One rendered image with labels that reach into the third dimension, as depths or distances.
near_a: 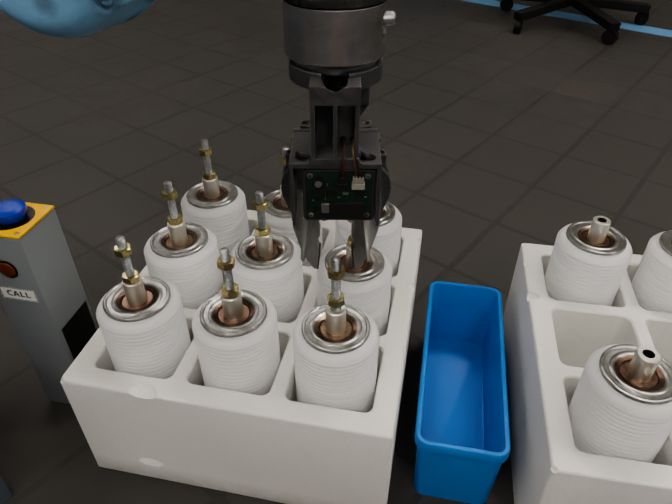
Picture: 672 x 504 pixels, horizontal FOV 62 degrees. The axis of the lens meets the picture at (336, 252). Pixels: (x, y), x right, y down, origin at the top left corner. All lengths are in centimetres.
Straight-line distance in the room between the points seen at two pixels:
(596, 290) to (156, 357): 57
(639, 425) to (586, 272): 24
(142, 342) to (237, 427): 14
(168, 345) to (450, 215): 77
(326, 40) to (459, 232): 86
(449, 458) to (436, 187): 79
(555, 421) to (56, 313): 62
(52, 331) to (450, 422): 56
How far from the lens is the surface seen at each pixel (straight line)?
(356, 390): 64
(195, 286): 76
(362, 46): 41
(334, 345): 60
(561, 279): 82
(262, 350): 64
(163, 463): 80
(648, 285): 86
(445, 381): 91
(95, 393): 73
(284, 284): 72
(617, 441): 66
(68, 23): 29
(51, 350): 87
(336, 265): 56
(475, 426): 87
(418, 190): 135
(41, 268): 78
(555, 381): 71
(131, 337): 67
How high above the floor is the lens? 69
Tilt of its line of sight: 37 degrees down
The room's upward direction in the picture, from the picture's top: straight up
